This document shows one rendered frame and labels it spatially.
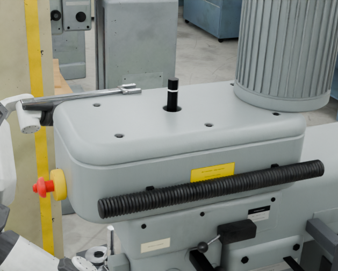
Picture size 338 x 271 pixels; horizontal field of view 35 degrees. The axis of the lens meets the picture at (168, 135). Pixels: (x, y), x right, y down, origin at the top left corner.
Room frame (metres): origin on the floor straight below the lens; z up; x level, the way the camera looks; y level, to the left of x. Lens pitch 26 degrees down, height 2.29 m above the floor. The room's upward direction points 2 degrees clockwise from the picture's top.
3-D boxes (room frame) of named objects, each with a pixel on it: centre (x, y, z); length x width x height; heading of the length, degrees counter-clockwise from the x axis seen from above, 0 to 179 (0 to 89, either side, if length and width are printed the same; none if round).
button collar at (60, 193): (0.87, 0.21, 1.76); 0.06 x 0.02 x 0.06; 24
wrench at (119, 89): (1.00, 0.18, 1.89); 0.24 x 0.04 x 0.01; 116
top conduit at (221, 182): (0.84, -0.09, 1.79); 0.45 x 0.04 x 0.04; 114
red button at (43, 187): (0.86, 0.23, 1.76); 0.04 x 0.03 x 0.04; 24
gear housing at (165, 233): (0.98, -0.04, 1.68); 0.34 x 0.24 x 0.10; 114
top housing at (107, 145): (0.97, -0.02, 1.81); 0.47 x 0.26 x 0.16; 114
